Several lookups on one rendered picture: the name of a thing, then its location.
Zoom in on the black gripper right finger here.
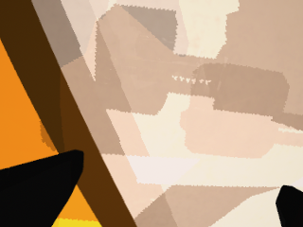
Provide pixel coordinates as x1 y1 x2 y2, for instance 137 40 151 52
276 184 303 227

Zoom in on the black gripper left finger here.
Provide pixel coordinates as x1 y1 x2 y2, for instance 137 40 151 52
0 150 84 227

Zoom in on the orange flat rectangular deck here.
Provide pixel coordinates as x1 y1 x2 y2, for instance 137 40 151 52
0 0 137 227

